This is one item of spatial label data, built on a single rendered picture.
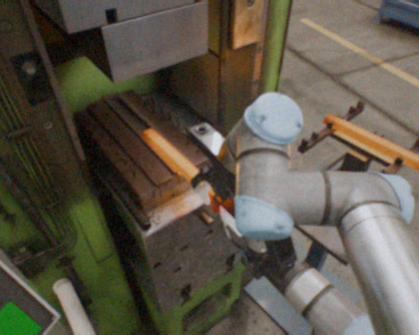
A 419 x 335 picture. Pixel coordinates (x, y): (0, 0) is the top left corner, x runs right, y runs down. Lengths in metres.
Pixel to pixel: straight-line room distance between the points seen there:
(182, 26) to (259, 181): 0.33
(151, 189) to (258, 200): 0.43
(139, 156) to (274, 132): 0.51
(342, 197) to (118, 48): 0.41
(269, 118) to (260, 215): 0.13
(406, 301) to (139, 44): 0.51
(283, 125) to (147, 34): 0.29
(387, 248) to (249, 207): 0.16
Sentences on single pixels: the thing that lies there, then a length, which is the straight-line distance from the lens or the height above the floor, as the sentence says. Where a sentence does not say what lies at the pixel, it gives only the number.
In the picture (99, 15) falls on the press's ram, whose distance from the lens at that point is 0.57.
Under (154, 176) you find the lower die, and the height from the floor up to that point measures 0.99.
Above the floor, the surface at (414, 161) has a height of 0.98.
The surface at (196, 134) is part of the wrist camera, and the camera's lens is 0.64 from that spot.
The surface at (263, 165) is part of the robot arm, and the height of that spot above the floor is 1.27.
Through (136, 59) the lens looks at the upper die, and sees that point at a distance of 0.61.
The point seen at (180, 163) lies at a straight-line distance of 0.81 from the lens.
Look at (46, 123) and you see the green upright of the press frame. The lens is 0.77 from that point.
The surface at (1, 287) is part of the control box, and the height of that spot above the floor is 1.06.
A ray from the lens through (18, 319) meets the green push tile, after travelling 0.66.
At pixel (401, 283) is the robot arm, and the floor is 1.28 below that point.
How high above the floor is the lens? 1.56
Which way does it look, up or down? 45 degrees down
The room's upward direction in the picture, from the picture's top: straight up
